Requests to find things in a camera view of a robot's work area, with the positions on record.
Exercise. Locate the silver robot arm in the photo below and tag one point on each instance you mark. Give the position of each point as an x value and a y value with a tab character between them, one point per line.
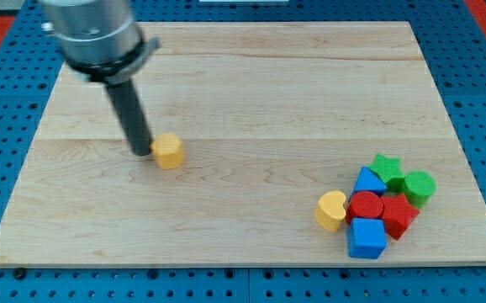
99	39

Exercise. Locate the red star block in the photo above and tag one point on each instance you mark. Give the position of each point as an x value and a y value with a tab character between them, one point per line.
398	215

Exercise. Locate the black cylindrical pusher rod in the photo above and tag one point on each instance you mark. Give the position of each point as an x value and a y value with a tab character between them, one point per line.
131	116

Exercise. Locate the blue cube block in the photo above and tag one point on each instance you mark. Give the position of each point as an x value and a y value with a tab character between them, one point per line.
366	238

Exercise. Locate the wooden board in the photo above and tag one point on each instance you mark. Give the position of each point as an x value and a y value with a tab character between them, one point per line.
271	117

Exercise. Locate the red cylinder block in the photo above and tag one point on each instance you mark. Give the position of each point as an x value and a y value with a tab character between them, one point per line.
364	204

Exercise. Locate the green star block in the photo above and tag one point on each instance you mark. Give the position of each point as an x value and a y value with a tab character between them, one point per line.
388	170

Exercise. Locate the green cylinder block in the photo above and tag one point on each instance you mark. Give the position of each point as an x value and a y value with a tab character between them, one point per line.
418	187

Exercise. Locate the yellow hexagon block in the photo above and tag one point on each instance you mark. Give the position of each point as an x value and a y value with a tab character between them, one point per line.
168	151

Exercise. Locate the blue triangle block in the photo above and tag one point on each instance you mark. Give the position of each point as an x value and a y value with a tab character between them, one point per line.
369	181

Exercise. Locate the yellow heart block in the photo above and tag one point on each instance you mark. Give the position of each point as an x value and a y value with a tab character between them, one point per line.
330	211

